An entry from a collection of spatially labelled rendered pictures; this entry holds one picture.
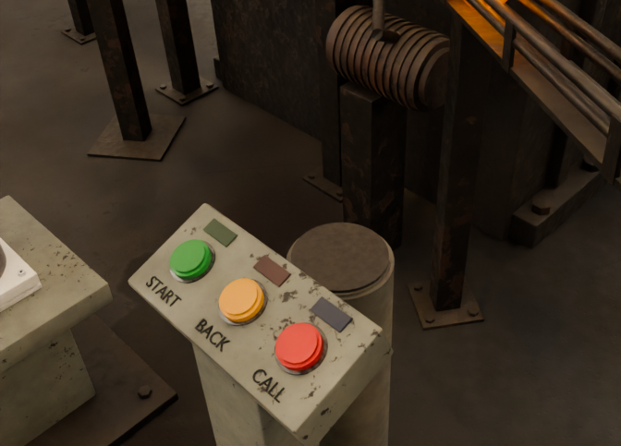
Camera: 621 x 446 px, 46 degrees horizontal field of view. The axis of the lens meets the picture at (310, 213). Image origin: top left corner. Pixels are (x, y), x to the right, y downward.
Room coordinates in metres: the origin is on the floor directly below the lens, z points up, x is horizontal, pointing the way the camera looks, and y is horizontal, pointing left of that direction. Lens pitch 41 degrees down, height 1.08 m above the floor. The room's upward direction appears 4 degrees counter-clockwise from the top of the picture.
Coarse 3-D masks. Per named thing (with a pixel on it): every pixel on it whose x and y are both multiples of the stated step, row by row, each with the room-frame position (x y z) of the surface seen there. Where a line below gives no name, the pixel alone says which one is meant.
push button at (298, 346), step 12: (300, 324) 0.40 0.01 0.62; (288, 336) 0.39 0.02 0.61; (300, 336) 0.39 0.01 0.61; (312, 336) 0.39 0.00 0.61; (276, 348) 0.39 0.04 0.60; (288, 348) 0.38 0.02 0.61; (300, 348) 0.38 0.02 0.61; (312, 348) 0.38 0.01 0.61; (288, 360) 0.37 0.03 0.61; (300, 360) 0.37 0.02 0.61; (312, 360) 0.37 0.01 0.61
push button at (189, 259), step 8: (192, 240) 0.51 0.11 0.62; (200, 240) 0.51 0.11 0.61; (176, 248) 0.51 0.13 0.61; (184, 248) 0.50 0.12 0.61; (192, 248) 0.50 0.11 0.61; (200, 248) 0.50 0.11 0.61; (208, 248) 0.50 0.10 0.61; (176, 256) 0.50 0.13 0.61; (184, 256) 0.50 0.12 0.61; (192, 256) 0.49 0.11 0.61; (200, 256) 0.49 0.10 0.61; (208, 256) 0.49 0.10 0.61; (176, 264) 0.49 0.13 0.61; (184, 264) 0.49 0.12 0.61; (192, 264) 0.48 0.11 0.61; (200, 264) 0.48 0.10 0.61; (208, 264) 0.49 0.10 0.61; (176, 272) 0.48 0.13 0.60; (184, 272) 0.48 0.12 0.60; (192, 272) 0.48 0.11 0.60; (200, 272) 0.48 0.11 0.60
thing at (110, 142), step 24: (96, 0) 1.59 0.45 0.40; (120, 0) 1.63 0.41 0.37; (96, 24) 1.59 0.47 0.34; (120, 24) 1.60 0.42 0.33; (120, 48) 1.58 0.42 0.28; (120, 72) 1.58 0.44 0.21; (120, 96) 1.59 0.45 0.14; (120, 120) 1.59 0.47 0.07; (144, 120) 1.61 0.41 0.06; (168, 120) 1.67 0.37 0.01; (96, 144) 1.58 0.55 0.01; (120, 144) 1.58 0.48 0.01; (144, 144) 1.57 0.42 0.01; (168, 144) 1.56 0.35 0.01
